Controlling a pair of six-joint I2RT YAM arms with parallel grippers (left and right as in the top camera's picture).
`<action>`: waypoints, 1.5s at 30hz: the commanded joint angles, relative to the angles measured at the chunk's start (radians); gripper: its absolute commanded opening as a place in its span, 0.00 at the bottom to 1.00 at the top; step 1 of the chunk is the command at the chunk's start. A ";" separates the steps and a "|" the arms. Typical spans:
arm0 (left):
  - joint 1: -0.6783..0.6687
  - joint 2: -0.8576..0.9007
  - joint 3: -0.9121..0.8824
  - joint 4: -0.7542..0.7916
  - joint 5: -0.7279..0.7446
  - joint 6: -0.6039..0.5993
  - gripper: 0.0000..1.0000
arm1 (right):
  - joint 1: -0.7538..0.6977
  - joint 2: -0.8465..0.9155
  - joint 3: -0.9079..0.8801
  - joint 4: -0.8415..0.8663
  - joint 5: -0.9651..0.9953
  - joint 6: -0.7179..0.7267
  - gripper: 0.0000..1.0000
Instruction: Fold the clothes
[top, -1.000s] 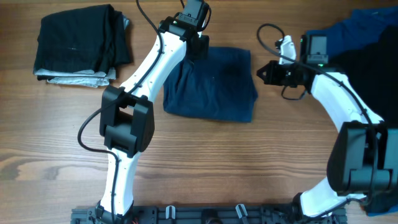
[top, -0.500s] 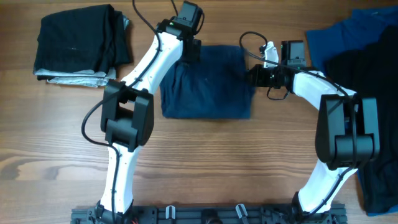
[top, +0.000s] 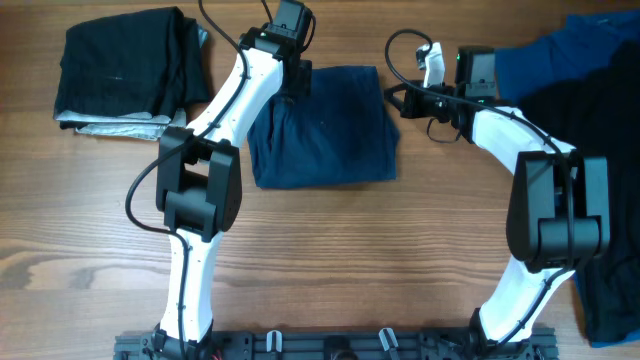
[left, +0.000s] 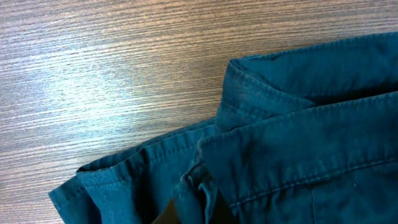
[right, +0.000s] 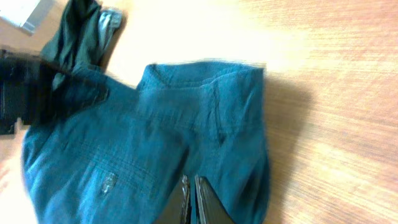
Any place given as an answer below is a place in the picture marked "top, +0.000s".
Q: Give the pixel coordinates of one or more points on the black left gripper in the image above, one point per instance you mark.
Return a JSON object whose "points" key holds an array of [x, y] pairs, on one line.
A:
{"points": [[302, 87]]}

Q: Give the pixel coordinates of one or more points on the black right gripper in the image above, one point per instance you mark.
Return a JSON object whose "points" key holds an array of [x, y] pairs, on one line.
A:
{"points": [[411, 106]]}

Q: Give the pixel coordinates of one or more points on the blue denim shorts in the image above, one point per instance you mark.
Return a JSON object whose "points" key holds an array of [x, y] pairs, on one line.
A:
{"points": [[341, 133]]}

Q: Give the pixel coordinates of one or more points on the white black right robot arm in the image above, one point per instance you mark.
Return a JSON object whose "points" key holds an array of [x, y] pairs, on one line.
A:
{"points": [[558, 214]]}

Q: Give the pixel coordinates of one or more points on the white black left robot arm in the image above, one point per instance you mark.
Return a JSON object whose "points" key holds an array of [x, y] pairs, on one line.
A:
{"points": [[199, 187]]}

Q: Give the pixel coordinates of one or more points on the blue t-shirt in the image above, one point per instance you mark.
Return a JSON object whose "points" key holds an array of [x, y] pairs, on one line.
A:
{"points": [[585, 44]]}

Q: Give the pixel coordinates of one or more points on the black folded garment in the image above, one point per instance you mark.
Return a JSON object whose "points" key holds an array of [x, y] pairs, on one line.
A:
{"points": [[125, 60]]}

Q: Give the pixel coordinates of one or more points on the grey folded garment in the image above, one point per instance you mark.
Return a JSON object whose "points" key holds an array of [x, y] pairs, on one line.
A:
{"points": [[145, 127]]}

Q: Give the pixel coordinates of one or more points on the black t-shirt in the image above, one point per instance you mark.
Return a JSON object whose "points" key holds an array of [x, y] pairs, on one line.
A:
{"points": [[599, 115]]}

